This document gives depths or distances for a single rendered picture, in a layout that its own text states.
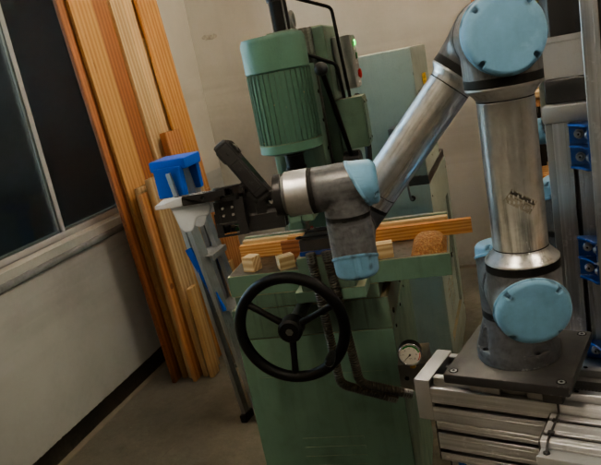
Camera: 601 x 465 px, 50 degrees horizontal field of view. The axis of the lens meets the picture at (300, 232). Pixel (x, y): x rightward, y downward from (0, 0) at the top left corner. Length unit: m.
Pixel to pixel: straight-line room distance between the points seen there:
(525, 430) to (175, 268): 2.20
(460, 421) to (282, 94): 0.91
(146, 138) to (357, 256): 2.54
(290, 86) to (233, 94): 2.65
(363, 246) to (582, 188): 0.50
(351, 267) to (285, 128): 0.74
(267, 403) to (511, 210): 1.10
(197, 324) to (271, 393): 1.41
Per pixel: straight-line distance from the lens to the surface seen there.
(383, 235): 1.81
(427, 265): 1.66
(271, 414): 1.93
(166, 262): 3.20
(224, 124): 4.40
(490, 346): 1.25
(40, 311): 2.92
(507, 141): 1.01
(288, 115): 1.71
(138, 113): 3.47
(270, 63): 1.71
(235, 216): 1.05
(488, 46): 0.96
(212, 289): 2.66
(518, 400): 1.28
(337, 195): 1.01
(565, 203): 1.37
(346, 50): 2.03
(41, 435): 2.95
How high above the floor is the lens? 1.41
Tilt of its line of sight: 14 degrees down
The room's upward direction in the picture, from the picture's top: 11 degrees counter-clockwise
